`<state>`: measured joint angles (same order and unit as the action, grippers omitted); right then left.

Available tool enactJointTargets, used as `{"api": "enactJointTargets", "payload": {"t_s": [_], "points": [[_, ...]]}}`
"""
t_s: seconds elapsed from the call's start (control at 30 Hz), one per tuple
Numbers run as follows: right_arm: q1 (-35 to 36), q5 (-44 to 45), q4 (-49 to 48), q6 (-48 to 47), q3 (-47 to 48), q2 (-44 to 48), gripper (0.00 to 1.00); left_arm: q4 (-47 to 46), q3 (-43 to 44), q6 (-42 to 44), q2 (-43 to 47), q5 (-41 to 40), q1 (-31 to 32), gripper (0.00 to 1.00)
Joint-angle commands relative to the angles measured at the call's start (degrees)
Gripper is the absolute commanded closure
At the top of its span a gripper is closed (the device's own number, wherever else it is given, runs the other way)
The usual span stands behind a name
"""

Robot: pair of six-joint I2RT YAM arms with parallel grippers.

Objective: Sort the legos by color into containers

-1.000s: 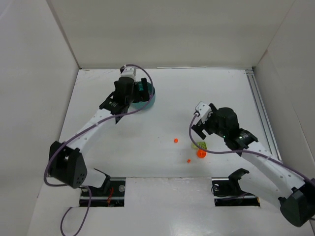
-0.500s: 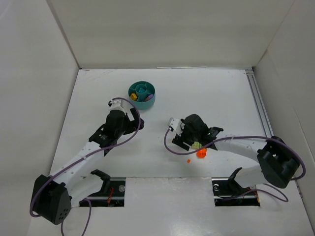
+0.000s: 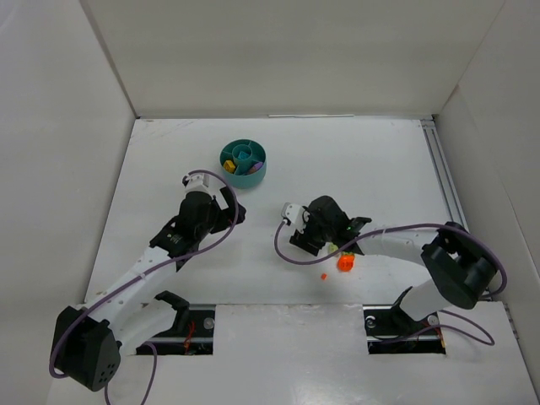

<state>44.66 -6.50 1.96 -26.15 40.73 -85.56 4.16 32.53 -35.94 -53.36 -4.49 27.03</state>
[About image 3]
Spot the orange round lego piece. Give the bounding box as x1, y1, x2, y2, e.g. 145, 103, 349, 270
337, 255, 355, 273

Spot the yellow lego brick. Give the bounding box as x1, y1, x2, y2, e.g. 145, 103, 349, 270
223, 159, 236, 174

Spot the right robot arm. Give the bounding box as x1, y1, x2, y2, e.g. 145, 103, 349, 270
282, 196, 503, 327

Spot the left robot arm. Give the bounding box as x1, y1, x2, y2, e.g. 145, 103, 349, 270
49, 186, 246, 392

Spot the light green lego brick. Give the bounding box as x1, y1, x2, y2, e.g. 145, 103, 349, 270
328, 243, 338, 254

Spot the teal round divided container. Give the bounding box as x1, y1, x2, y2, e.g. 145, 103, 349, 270
219, 139, 267, 189

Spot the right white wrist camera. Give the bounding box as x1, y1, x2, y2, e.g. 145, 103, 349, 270
281, 202, 309, 233

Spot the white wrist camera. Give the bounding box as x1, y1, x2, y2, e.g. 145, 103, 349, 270
281, 202, 309, 233
182, 173, 209, 194

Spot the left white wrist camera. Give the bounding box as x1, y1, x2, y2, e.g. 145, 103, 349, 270
182, 173, 209, 194

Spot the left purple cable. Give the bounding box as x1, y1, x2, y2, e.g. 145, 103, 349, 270
48, 169, 240, 405

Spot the purple cable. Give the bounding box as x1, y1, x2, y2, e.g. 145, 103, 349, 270
273, 219, 508, 347
48, 169, 240, 405

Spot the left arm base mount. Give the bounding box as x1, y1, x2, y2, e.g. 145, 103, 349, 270
148, 291, 216, 356

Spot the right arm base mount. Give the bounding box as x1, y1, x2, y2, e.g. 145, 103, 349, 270
363, 305, 446, 355

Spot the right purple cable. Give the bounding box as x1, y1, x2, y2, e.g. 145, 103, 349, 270
273, 219, 508, 347

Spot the aluminium rail right edge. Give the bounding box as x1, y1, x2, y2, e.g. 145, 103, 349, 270
421, 118, 493, 301

